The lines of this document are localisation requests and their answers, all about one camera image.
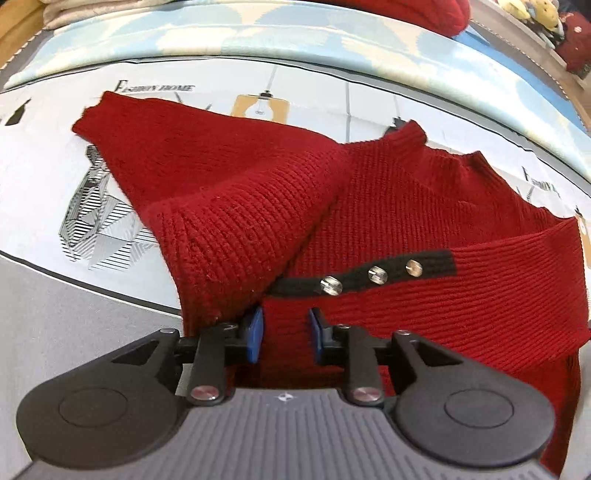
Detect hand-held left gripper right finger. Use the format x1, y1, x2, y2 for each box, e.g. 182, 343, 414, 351
308, 307, 463, 409

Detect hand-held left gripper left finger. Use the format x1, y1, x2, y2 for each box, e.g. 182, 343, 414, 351
109, 306, 265, 408

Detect red knit sweater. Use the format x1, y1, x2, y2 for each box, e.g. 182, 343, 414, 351
71, 91, 591, 477

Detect light blue blanket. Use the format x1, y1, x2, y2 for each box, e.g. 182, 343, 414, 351
4, 0, 591, 178

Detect red folded garment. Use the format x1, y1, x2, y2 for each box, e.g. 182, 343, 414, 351
330, 0, 470, 38

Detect beige folded cloth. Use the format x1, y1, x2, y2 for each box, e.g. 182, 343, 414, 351
41, 0, 122, 30

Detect yellow plush toys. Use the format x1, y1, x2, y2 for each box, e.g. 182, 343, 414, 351
496, 0, 567, 49

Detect dark red pillow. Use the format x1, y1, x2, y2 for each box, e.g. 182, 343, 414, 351
551, 11, 591, 75

